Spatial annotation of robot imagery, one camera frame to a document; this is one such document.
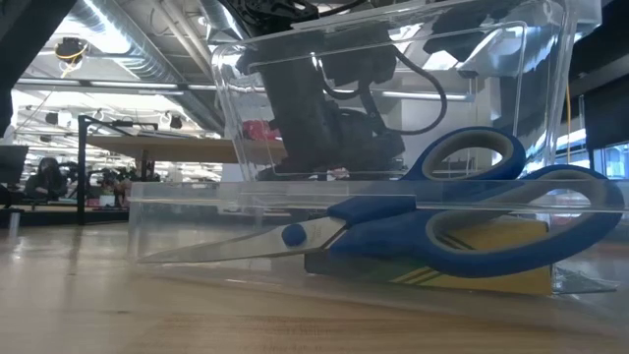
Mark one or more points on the yellow green crayon box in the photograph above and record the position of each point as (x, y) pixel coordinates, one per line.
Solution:
(511, 284)

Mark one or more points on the person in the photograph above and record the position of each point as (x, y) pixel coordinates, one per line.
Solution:
(46, 179)

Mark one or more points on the black screen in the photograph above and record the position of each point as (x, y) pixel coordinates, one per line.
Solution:
(12, 164)

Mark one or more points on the clear plastic pencil case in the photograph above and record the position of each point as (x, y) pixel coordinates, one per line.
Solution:
(196, 216)

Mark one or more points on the wooden shelf with black legs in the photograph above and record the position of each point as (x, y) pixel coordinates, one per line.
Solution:
(172, 150)

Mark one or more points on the red stapler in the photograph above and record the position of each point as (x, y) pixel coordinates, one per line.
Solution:
(260, 130)

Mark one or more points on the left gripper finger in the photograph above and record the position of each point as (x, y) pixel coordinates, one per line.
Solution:
(304, 128)
(373, 147)

